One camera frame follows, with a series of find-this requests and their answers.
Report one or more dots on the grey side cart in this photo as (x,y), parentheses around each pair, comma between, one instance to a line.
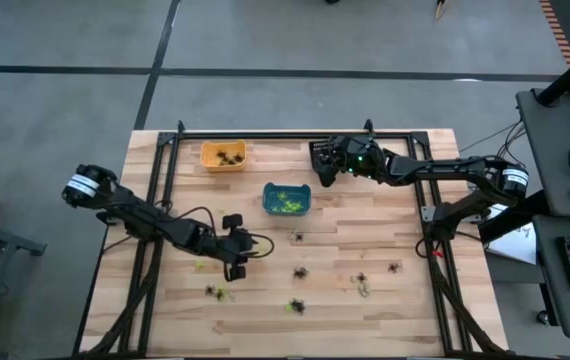
(25,246)

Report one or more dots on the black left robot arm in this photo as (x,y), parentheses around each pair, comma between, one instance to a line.
(135,215)

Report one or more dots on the orange plastic bin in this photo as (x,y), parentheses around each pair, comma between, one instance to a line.
(210,165)

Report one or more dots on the green plastic spider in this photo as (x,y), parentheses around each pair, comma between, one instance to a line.
(289,308)
(291,206)
(281,196)
(277,207)
(221,293)
(199,264)
(221,211)

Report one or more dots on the grey desk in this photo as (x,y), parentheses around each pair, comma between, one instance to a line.
(545,150)
(550,300)

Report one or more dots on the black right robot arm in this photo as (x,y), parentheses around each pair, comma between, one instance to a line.
(445,167)

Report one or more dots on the black slotted plastic basket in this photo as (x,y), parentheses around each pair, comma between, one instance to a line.
(313,150)

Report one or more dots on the black plastic spider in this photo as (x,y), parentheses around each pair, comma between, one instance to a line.
(393,266)
(361,277)
(299,306)
(225,162)
(295,302)
(300,271)
(221,155)
(209,290)
(238,159)
(298,236)

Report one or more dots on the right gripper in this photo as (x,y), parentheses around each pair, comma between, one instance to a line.
(352,155)

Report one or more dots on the teal plastic bin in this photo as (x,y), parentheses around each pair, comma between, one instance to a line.
(302,190)

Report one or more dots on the silver metal bracket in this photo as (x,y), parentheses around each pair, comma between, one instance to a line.
(427,215)

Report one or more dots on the thin yellow pole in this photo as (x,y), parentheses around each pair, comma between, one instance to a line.
(438,12)

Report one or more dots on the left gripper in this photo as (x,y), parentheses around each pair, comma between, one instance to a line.
(235,245)

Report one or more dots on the black desk crossbar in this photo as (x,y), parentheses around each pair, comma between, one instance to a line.
(507,222)

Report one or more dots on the black caster wheel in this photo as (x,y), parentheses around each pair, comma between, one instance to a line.
(543,318)

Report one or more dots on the white paper sheet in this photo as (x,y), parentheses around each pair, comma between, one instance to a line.
(515,245)

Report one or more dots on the black frame clamp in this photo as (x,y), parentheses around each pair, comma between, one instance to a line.
(369,127)
(181,127)

